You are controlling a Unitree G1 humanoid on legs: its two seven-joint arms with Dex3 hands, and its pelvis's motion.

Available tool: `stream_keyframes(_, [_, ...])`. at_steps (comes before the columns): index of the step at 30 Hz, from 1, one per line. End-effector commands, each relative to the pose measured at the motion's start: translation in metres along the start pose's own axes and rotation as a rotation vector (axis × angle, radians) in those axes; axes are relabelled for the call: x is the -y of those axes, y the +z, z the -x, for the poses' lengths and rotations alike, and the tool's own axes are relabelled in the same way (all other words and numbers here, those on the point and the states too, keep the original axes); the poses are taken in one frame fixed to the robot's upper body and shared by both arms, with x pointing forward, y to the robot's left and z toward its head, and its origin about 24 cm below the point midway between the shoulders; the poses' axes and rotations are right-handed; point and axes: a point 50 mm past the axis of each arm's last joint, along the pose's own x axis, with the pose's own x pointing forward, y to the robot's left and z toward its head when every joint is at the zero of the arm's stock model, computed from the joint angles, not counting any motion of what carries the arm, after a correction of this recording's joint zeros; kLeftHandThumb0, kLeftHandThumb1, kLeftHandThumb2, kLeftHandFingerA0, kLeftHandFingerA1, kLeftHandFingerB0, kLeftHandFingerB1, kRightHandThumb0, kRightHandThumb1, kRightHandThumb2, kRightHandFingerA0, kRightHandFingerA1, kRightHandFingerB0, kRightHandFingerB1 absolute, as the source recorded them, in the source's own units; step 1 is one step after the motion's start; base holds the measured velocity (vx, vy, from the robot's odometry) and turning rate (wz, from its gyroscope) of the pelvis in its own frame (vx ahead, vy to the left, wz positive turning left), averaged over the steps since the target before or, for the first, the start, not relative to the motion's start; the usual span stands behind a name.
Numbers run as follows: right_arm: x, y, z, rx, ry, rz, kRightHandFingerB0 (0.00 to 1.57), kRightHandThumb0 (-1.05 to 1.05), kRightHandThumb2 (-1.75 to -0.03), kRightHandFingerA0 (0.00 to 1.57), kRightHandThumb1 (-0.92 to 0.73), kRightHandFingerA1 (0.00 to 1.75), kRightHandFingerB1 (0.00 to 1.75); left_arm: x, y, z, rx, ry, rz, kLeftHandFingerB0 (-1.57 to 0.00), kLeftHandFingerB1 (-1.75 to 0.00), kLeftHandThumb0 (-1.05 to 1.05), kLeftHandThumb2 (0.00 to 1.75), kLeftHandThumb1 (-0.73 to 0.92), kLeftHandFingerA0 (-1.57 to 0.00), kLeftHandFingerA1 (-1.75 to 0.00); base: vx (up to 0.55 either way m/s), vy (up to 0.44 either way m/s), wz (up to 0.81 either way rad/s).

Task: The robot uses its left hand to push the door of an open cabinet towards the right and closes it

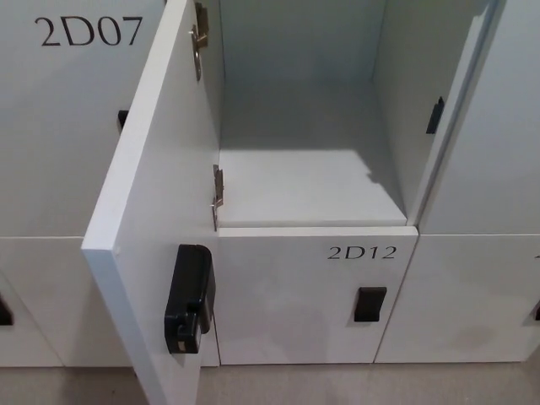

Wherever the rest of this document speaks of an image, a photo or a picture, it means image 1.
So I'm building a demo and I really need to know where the small brass door hinge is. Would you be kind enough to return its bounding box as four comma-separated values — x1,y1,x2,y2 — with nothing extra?
208,164,225,233

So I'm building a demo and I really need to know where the open white locker compartment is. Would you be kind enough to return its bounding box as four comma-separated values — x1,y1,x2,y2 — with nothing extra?
202,0,503,229

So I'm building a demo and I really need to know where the white locker door marked 2D12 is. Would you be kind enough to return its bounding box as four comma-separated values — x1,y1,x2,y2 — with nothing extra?
215,225,419,367

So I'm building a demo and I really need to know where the black lock box on door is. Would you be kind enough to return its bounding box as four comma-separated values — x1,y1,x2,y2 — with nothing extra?
164,243,218,355

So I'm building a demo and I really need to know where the large brass door hinge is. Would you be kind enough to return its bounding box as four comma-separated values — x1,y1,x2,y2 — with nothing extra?
188,1,211,82

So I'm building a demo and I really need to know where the white locker door marked 2D07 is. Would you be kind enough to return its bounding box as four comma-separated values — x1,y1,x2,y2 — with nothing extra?
0,0,166,239

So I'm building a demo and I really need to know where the plain white locker door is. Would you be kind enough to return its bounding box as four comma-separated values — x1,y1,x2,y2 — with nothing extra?
0,235,132,369
419,0,540,235
373,229,540,365

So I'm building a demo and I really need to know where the black strike plate in locker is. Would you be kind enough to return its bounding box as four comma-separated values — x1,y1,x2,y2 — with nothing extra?
425,96,446,135

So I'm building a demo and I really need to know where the black handle on 2D12 door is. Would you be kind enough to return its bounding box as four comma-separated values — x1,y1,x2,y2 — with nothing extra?
354,286,388,323

